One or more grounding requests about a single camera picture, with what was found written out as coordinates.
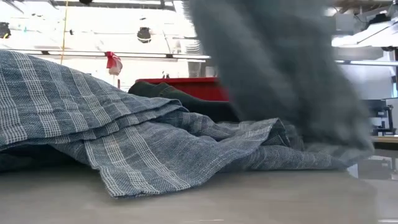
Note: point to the grey striped garment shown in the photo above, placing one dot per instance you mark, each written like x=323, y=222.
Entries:
x=124, y=140

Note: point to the clear spray bottle red trigger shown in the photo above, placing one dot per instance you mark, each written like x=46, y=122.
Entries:
x=113, y=62

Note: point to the black pants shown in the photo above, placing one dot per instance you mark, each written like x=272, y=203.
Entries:
x=186, y=99

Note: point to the black computer monitor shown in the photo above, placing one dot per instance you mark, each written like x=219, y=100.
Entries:
x=377, y=104

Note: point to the red plastic laundry bin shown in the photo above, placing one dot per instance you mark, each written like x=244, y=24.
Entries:
x=202, y=88

